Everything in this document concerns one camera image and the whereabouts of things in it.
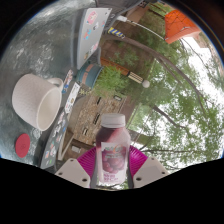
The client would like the green plant in teal pot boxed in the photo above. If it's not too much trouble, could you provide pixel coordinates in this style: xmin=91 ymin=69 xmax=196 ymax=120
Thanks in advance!
xmin=75 ymin=63 xmax=129 ymax=98

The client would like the blue yellow striped post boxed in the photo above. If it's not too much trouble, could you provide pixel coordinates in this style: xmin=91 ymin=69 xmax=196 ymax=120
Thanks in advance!
xmin=107 ymin=26 xmax=126 ymax=39

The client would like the white printed paper sheet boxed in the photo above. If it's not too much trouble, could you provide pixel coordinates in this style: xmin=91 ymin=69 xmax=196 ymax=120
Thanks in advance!
xmin=64 ymin=82 xmax=81 ymax=114

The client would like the black laptop with stickers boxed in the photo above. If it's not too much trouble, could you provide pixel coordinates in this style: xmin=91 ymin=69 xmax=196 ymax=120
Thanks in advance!
xmin=39 ymin=111 xmax=73 ymax=170

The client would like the colourful sticker card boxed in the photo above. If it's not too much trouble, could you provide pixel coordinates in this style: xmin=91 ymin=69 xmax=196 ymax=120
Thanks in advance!
xmin=61 ymin=69 xmax=75 ymax=94

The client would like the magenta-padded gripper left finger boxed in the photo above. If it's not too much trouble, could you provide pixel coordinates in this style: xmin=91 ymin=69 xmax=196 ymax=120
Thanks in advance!
xmin=54 ymin=146 xmax=98 ymax=188

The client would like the orange canopy tent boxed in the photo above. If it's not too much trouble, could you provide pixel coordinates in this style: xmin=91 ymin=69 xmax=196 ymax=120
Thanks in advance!
xmin=116 ymin=9 xmax=202 ymax=45

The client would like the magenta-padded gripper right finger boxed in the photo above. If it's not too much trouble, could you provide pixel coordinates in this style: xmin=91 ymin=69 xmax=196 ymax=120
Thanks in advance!
xmin=128 ymin=144 xmax=170 ymax=189

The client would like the pink juice bottle white cap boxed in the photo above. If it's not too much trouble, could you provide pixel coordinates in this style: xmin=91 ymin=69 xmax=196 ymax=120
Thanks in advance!
xmin=95 ymin=113 xmax=132 ymax=186

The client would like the grey laptop with stickers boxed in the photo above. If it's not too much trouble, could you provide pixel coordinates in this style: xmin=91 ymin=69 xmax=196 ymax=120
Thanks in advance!
xmin=76 ymin=7 xmax=113 ymax=70

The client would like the flat round red coaster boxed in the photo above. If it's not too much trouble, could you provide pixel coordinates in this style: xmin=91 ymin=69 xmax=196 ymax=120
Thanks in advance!
xmin=14 ymin=133 xmax=32 ymax=159

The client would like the wooden lamp post white globe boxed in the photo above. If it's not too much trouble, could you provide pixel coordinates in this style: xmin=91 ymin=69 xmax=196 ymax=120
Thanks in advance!
xmin=99 ymin=56 xmax=151 ymax=89

